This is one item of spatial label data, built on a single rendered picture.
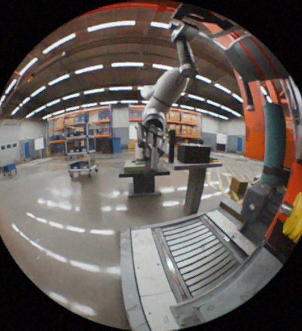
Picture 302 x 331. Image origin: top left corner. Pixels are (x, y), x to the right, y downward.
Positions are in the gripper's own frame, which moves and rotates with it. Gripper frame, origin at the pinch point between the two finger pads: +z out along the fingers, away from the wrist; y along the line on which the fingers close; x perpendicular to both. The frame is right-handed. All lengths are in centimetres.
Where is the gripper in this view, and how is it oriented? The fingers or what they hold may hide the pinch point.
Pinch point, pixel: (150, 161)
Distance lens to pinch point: 22.3
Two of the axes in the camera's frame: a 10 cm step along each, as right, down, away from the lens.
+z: -0.5, 7.6, -6.5
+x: 5.4, -5.3, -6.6
